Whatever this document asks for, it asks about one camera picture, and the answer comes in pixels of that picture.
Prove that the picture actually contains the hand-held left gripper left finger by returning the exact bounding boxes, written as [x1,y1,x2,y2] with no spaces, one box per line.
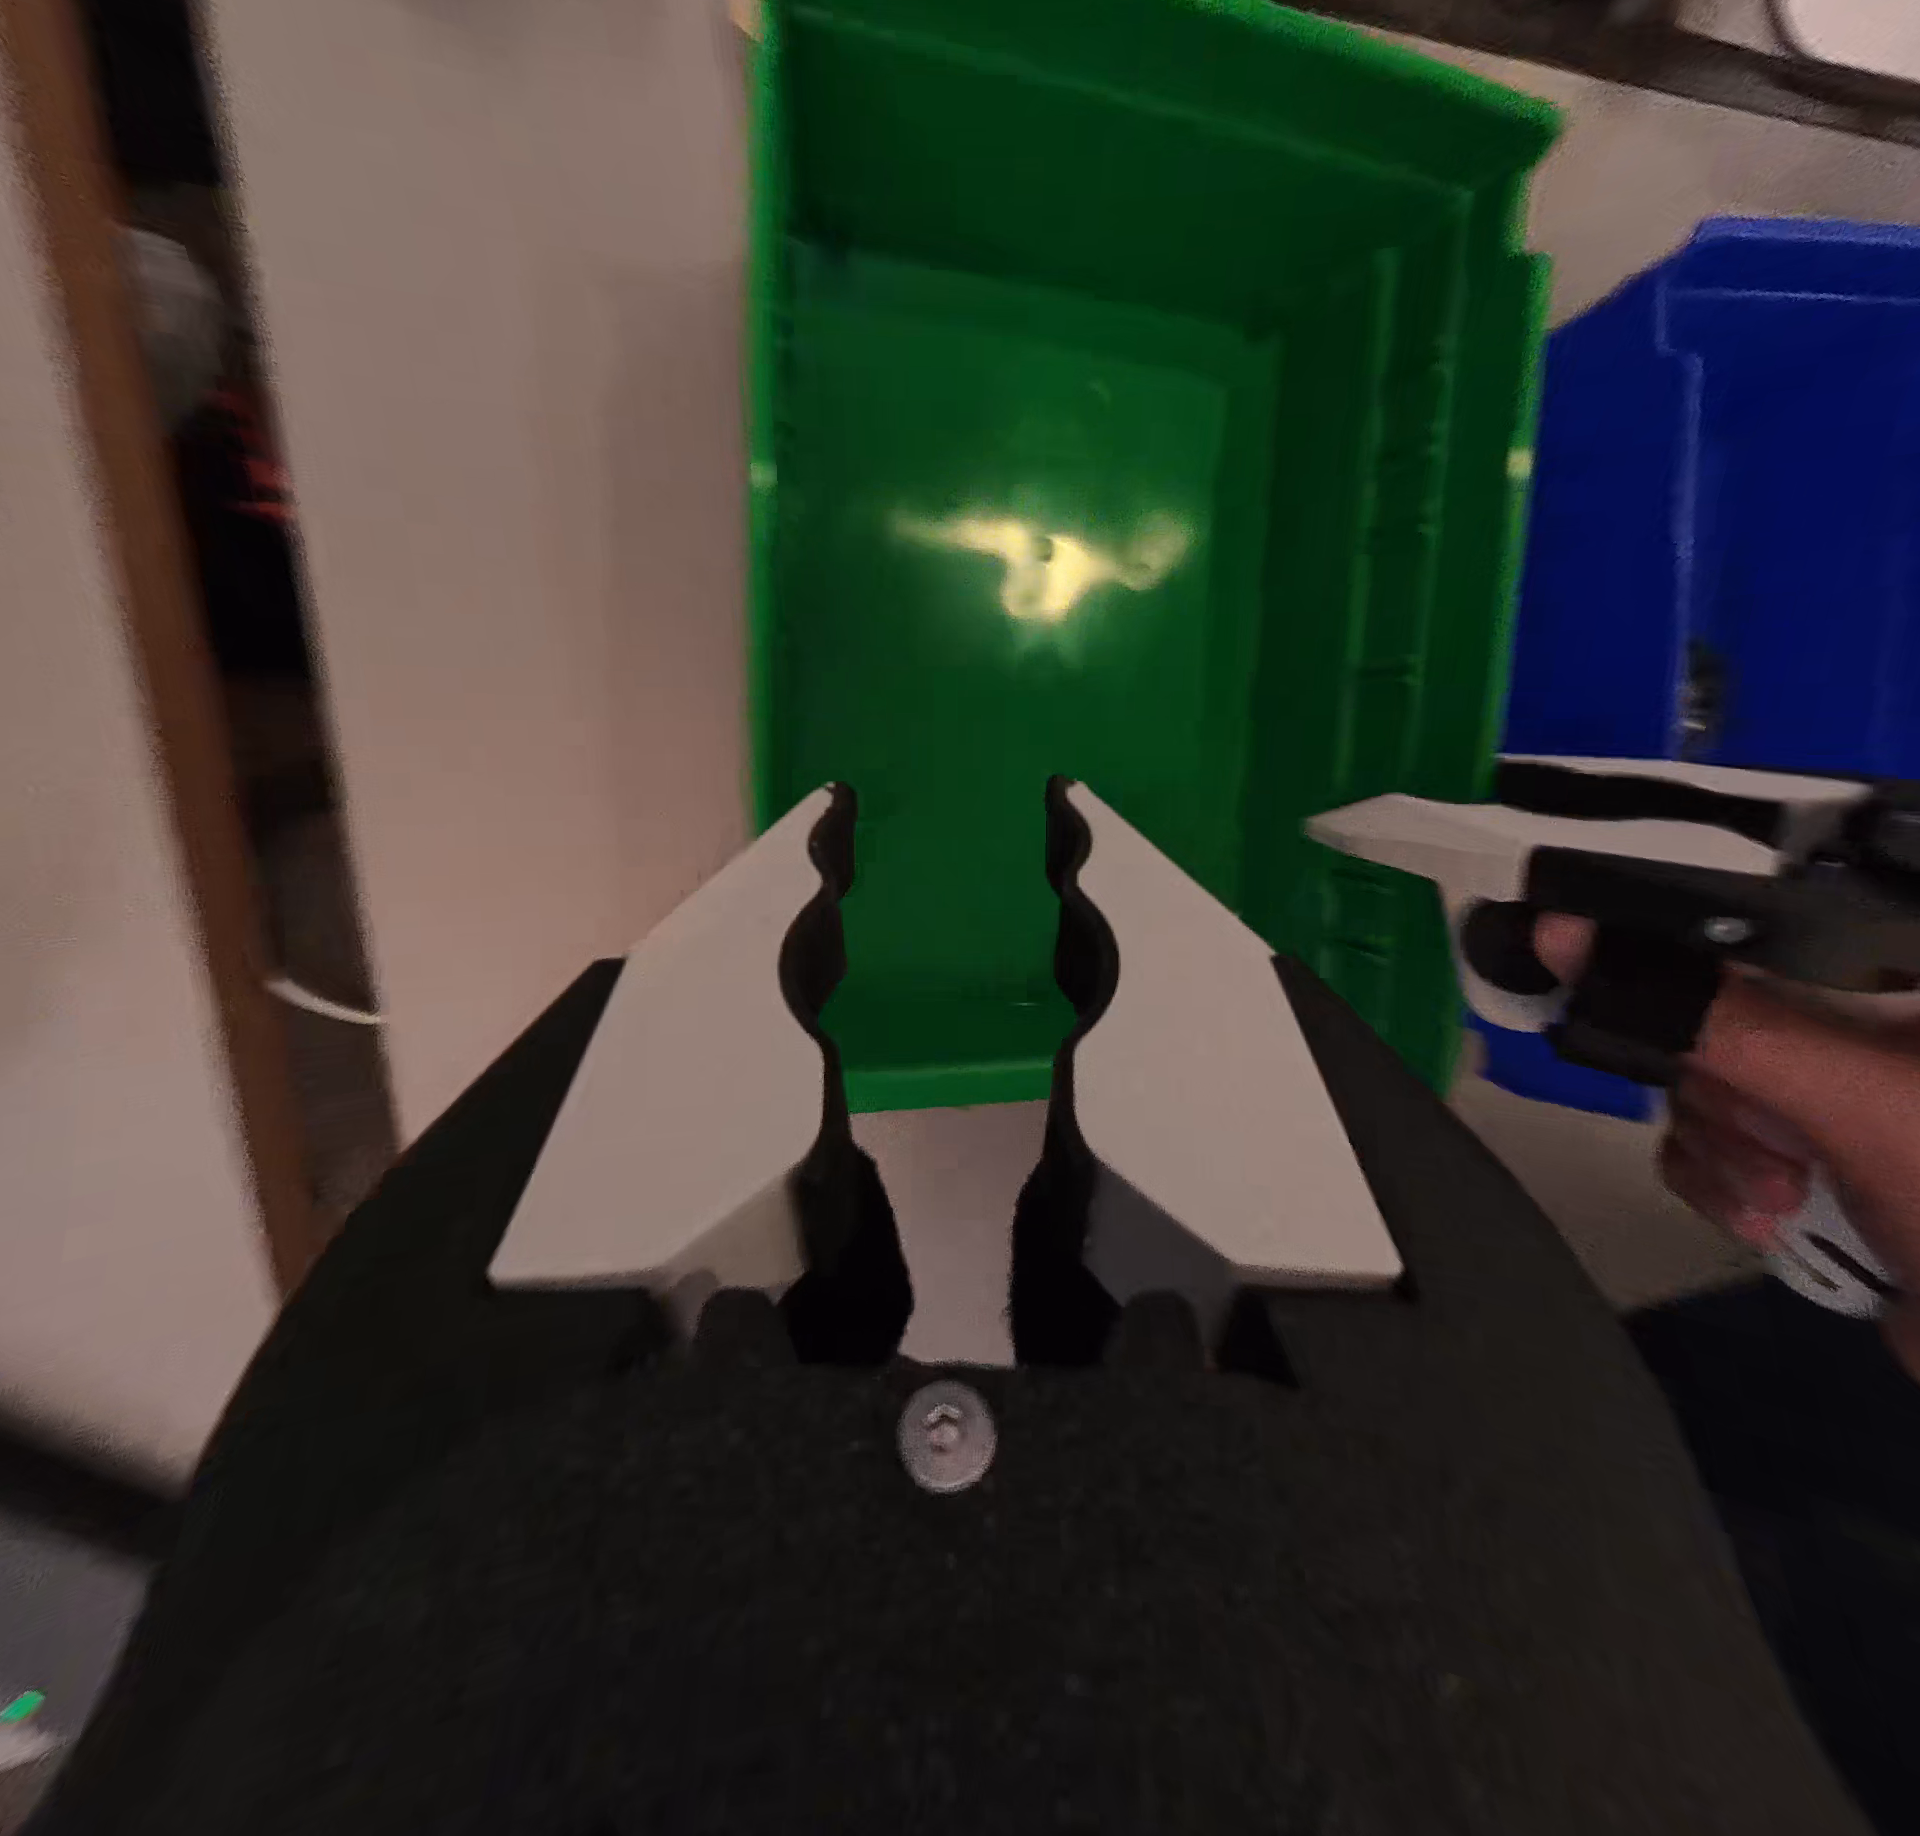
[486,779,917,1368]

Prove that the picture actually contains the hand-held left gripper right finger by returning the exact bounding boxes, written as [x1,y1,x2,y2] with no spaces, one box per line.
[1009,774,1407,1368]

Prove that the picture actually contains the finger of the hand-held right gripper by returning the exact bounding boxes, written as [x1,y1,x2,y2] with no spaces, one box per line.
[1300,792,1792,897]
[1492,756,1879,838]

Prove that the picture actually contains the blue plastic bin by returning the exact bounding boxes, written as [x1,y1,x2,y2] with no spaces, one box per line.
[1460,214,1920,1127]

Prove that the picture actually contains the person's right hand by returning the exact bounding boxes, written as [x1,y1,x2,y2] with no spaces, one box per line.
[1531,914,1920,1364]

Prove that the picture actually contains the grey table with wooden edge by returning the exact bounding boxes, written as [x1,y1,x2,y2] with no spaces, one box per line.
[0,0,401,1485]

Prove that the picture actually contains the person's dark pants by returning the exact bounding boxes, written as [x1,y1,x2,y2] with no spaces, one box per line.
[1623,1278,1920,1836]

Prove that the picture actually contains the green plastic bin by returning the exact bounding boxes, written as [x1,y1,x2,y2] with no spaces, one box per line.
[746,0,1563,1117]

